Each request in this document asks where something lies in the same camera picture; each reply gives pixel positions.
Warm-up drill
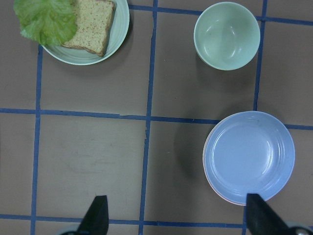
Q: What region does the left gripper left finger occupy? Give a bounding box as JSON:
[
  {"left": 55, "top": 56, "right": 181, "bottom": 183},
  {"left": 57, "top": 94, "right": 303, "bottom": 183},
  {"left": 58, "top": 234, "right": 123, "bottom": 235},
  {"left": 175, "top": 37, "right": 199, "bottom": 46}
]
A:
[{"left": 61, "top": 195, "right": 109, "bottom": 235}]

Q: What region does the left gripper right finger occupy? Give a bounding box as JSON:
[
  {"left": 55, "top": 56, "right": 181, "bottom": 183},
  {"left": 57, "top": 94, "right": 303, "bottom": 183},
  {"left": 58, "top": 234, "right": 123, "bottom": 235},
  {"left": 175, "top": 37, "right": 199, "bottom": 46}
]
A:
[{"left": 246, "top": 193, "right": 313, "bottom": 235}]

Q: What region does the blue plate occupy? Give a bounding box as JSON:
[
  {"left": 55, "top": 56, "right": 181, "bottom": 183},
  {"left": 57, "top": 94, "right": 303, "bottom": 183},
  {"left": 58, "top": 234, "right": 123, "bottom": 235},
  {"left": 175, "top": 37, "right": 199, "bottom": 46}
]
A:
[{"left": 203, "top": 111, "right": 296, "bottom": 205}]

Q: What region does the pink plate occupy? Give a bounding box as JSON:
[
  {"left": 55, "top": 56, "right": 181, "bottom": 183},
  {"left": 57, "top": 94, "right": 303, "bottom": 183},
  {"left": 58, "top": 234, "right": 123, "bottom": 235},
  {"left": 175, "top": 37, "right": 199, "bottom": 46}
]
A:
[{"left": 202, "top": 115, "right": 247, "bottom": 206}]

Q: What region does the green bowl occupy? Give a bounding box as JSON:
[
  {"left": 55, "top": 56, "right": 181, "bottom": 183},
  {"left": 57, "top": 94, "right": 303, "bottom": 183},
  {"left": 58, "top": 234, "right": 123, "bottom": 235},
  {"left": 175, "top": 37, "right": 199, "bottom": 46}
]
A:
[{"left": 193, "top": 2, "right": 261, "bottom": 71}]

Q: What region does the green plate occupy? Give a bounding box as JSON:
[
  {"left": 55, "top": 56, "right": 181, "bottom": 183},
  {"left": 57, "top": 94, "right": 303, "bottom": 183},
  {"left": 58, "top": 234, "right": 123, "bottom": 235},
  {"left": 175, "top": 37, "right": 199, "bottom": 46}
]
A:
[{"left": 43, "top": 0, "right": 130, "bottom": 66}]

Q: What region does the lettuce leaf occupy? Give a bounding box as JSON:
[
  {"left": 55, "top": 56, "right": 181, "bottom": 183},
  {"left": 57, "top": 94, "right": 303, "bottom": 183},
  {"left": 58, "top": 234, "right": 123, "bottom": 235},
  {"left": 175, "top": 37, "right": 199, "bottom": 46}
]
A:
[{"left": 13, "top": 0, "right": 77, "bottom": 46}]

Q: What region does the bread slice on plate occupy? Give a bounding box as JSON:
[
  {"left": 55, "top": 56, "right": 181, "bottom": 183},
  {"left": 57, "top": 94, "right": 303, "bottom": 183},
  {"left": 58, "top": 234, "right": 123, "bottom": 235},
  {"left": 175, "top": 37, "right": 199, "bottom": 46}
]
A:
[{"left": 62, "top": 0, "right": 115, "bottom": 57}]

